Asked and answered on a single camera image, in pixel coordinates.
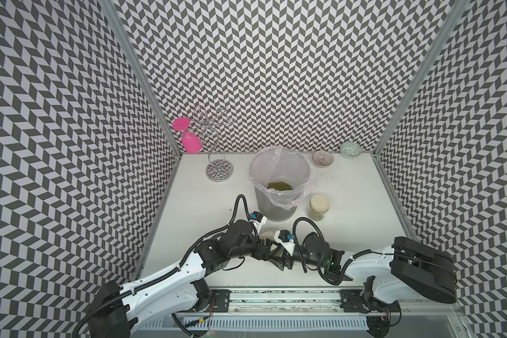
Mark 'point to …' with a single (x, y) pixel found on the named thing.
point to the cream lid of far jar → (320, 203)
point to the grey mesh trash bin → (269, 209)
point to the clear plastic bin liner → (282, 164)
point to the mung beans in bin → (279, 186)
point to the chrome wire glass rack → (217, 170)
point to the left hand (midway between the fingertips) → (271, 246)
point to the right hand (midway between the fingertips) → (269, 249)
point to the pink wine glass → (191, 142)
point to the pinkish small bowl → (322, 158)
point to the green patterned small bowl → (350, 150)
